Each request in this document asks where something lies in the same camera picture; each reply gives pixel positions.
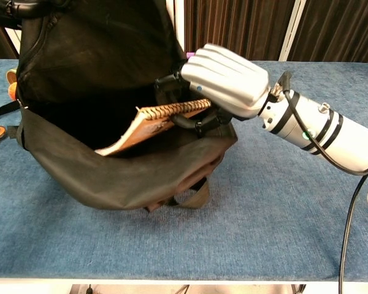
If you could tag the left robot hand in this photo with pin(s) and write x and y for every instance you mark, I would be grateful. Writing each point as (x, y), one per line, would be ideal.
(33, 6)

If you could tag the cartoon print paper cup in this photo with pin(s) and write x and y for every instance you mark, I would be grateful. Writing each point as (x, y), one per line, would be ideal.
(11, 75)

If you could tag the yellow spiral notebook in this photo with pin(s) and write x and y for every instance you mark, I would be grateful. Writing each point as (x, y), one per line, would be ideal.
(153, 122)

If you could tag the black fabric backpack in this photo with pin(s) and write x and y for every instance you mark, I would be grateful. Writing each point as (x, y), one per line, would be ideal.
(95, 61)

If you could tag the blue table cloth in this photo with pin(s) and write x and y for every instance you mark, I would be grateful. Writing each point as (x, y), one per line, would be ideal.
(263, 229)

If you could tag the purple cardboard box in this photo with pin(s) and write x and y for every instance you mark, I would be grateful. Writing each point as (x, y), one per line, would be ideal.
(190, 55)

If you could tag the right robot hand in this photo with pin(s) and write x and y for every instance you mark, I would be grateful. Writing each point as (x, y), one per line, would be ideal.
(227, 82)

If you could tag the brown pleated curtain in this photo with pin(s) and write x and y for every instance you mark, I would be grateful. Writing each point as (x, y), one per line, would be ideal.
(248, 30)

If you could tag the orange green ball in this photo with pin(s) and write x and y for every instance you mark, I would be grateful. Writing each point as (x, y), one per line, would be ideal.
(12, 92)

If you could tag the white frame post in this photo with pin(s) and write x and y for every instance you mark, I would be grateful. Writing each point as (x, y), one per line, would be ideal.
(178, 12)
(13, 43)
(292, 30)

